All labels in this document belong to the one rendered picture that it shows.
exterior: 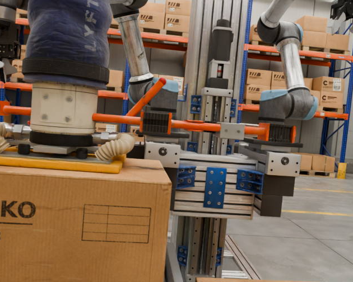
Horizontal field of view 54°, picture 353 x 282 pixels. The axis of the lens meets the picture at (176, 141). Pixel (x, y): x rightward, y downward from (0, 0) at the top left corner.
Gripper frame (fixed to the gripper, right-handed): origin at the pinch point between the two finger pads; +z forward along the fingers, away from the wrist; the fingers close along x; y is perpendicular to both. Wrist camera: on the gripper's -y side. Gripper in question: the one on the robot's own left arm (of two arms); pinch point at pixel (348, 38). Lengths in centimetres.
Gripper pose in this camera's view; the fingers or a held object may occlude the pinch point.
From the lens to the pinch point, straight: 153.5
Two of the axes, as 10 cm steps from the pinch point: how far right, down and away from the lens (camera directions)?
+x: -9.3, -0.6, -3.7
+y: -3.6, -0.9, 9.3
